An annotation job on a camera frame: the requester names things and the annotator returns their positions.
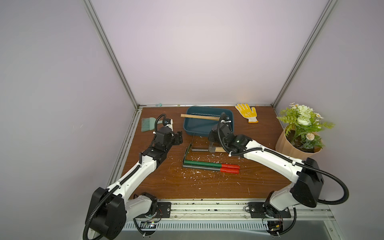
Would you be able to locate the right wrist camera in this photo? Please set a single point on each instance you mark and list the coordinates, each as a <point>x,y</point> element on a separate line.
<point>225,119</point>

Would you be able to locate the green hand brush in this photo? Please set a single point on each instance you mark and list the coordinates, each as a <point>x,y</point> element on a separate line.
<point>148,124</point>

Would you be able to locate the grey tool red grip lower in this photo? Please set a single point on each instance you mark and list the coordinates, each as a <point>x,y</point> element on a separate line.
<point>216,169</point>

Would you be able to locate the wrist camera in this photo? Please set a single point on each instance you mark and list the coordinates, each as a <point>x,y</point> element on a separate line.
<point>225,119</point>
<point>168,123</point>

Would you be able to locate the wooden handle small hoe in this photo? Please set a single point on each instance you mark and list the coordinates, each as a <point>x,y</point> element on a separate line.
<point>200,117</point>

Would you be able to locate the teal plastic storage box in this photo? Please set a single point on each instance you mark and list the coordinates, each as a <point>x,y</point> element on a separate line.
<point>200,127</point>

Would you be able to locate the yellow white work glove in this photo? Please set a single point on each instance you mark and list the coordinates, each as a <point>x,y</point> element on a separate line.
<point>248,113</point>

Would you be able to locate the tan ribbed flower pot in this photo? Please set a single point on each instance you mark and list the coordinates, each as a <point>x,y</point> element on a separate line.
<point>284,147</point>

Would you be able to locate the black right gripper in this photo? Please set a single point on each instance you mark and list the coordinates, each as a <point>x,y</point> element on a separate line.
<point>214,138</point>

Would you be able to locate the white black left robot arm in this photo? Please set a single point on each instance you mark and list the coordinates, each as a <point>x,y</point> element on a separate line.
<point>111,207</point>

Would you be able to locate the green artificial flower plant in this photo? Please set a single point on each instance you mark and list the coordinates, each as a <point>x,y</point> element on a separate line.
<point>303,126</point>

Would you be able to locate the green tool red grip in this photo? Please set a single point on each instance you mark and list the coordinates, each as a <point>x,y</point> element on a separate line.
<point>206,164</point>

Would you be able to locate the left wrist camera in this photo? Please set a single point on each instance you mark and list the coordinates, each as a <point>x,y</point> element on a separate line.
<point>168,123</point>

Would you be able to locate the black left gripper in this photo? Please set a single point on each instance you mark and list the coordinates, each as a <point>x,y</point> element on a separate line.
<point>177,138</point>

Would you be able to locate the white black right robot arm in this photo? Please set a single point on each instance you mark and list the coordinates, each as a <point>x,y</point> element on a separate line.
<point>306,178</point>

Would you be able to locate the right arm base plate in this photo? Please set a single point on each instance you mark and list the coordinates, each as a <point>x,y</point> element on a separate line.
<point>258,210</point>

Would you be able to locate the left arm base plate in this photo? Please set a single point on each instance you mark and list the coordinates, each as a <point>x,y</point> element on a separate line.
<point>158,210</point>

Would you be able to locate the aluminium front rail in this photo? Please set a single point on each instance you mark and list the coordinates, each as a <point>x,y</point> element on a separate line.
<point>229,215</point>

